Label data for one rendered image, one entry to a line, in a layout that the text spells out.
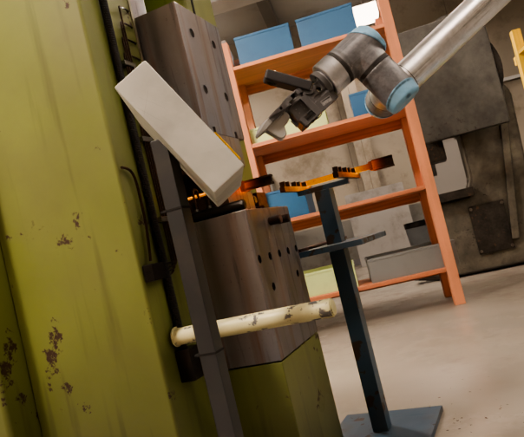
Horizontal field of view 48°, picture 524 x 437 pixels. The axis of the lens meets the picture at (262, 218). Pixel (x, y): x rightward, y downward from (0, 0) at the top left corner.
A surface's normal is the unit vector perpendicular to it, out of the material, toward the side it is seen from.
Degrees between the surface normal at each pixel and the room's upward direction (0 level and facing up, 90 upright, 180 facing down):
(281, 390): 90
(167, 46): 90
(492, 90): 90
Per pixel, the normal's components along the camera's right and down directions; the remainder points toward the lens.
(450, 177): -0.16, -0.01
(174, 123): 0.05, -0.06
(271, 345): -0.36, 0.04
